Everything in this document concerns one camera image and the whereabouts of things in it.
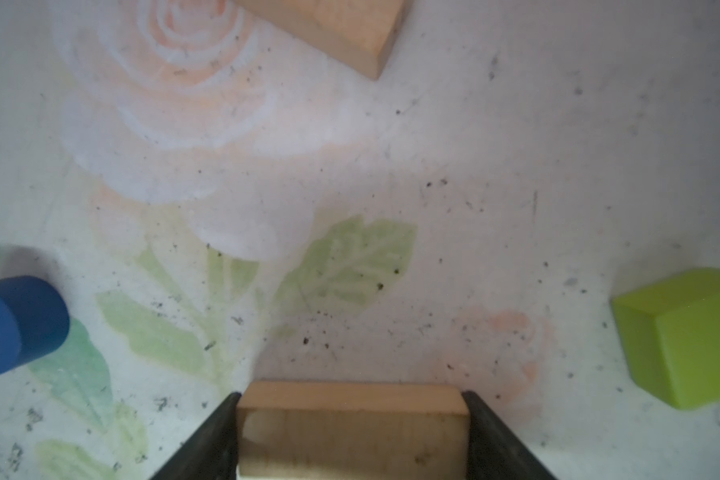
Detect natural wood plank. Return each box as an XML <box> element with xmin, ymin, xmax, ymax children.
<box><xmin>237</xmin><ymin>380</ymin><xmax>470</xmax><ymax>479</ymax></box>
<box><xmin>237</xmin><ymin>0</ymin><xmax>412</xmax><ymax>80</ymax></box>

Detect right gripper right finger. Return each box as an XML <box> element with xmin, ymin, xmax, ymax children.
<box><xmin>462</xmin><ymin>391</ymin><xmax>556</xmax><ymax>480</ymax></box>

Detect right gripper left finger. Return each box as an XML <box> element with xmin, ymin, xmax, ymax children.
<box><xmin>151</xmin><ymin>392</ymin><xmax>242</xmax><ymax>480</ymax></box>

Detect dark blue wooden cylinder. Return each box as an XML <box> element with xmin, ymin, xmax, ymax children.
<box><xmin>0</xmin><ymin>276</ymin><xmax>70</xmax><ymax>375</ymax></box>

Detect lime green wooden cube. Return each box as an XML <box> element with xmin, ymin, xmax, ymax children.
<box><xmin>610</xmin><ymin>268</ymin><xmax>720</xmax><ymax>410</ymax></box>

